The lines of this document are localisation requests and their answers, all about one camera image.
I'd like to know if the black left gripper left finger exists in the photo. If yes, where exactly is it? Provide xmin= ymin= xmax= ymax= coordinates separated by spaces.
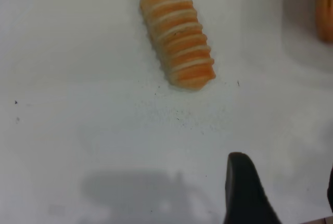
xmin=223 ymin=152 xmax=283 ymax=224

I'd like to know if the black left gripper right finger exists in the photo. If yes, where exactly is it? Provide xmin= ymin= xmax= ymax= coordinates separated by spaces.
xmin=326 ymin=165 xmax=333 ymax=216

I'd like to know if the striped orange bread roll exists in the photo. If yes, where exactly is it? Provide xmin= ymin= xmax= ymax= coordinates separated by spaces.
xmin=139 ymin=0 xmax=217 ymax=91

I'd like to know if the orange woven wicker basket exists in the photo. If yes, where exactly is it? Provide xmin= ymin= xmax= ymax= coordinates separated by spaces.
xmin=315 ymin=0 xmax=333 ymax=43

